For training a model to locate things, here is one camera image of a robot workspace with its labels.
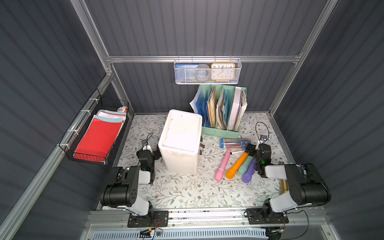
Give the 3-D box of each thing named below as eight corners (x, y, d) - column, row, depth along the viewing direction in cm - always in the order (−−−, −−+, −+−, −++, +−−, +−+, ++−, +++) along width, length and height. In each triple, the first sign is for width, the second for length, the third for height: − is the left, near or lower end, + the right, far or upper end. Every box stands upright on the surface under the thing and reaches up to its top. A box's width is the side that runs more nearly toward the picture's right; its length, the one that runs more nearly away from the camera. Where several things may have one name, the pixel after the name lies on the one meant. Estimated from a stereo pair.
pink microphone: (213, 179, 88) (214, 177, 86) (226, 150, 101) (227, 148, 98) (220, 182, 87) (221, 180, 84) (232, 153, 100) (233, 150, 97)
